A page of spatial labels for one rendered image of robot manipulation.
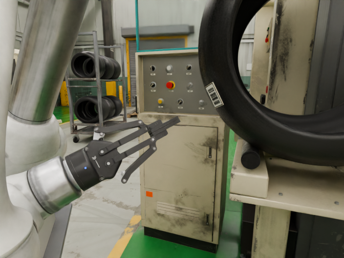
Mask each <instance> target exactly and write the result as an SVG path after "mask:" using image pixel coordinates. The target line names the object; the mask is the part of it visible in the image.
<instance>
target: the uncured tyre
mask: <svg viewBox="0 0 344 258"><path fill-rule="evenodd" d="M269 1H270V0H207V2H206V5H205V8H204V12H203V15H202V20H201V25H200V31H199V41H198V59H199V68H200V73H201V78H202V81H203V85H204V88H205V87H206V86H207V85H209V84H210V83H212V82H214V85H215V87H216V89H217V91H218V93H219V95H220V97H221V100H222V102H223V104H224V105H222V106H220V107H217V108H214V109H215V110H216V112H217V113H218V115H219V116H220V117H221V119H222V120H223V121H224V122H225V123H226V124H227V125H228V127H229V128H230V129H231V130H233V131H234V132H235V133H236V134H237V135H238V136H239V137H241V138H242V139H243V140H245V141H246V142H248V143H249V144H251V145H253V146H254V147H256V148H258V149H260V150H262V151H264V152H266V153H268V154H271V155H273V156H276V157H279V158H282V159H285V160H289V161H293V162H297V163H302V164H309V165H318V166H344V102H343V103H342V104H340V105H338V106H336V107H334V108H331V109H329V110H326V111H323V112H320V113H315V114H309V115H289V114H283V113H279V112H276V111H273V110H271V109H269V108H267V107H265V106H263V105H262V104H260V103H259V102H258V101H256V100H255V99H254V98H253V97H252V96H251V95H250V93H249V92H248V91H247V89H246V88H245V86H244V84H243V82H242V79H241V76H240V72H239V66H238V53H239V47H240V43H241V39H242V36H243V34H244V32H245V30H246V28H247V26H248V24H249V23H250V21H251V20H252V18H253V17H254V16H255V15H256V13H257V12H258V11H259V10H260V9H261V8H262V7H263V6H264V5H265V4H267V3H268V2H269ZM205 91H206V89H205ZM206 93H207V91H206ZM207 96H208V98H209V100H210V97H209V95H208V93H207ZM210 102H211V100H210ZM211 104H212V102H211ZM212 106H213V104H212ZM213 107H214V106H213Z"/></svg>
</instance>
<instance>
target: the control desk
mask: <svg viewBox="0 0 344 258"><path fill-rule="evenodd" d="M135 57H136V86H137V113H138V120H142V121H143V123H145V124H146V125H149V124H151V123H153V122H155V121H157V120H161V121H162V123H165V122H166V121H168V120H170V119H172V118H174V117H176V116H178V117H179V119H180V122H179V123H177V124H175V125H173V126H172V127H170V128H168V129H166V130H167V132H168V134H167V135H166V136H164V137H163V138H161V139H159V140H157V141H156V147H157V150H156V151H155V152H154V153H153V154H152V155H151V156H150V157H149V158H148V159H147V160H146V161H145V162H143V163H142V164H141V165H140V166H139V170H140V200H141V226H144V235H146V236H149V237H153V238H157V239H161V240H165V241H169V242H172V243H176V244H180V245H184V246H188V247H191V248H195V249H199V250H203V251H207V252H211V253H215V254H216V252H217V247H218V244H219V239H220V234H221V229H222V224H223V218H224V213H225V202H226V184H227V167H228V150H229V132H230V128H229V127H228V125H227V124H226V123H225V122H224V121H223V120H222V119H221V117H220V116H219V115H218V113H217V112H216V110H215V109H214V107H213V106H212V104H211V102H210V100H209V98H208V96H207V93H206V91H205V88H204V85H203V81H202V78H201V73H200V68H199V59H198V49H190V50H172V51H153V52H136V53H135ZM146 191H150V192H153V197H148V196H146Z"/></svg>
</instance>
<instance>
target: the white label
mask: <svg viewBox="0 0 344 258"><path fill-rule="evenodd" d="M205 89H206V91H207V93H208V95H209V97H210V100H211V102H212V104H213V106H214V108H217V107H220V106H222V105H224V104H223V102H222V100H221V97H220V95H219V93H218V91H217V89H216V87H215V85H214V82H212V83H210V84H209V85H207V86H206V87H205Z"/></svg>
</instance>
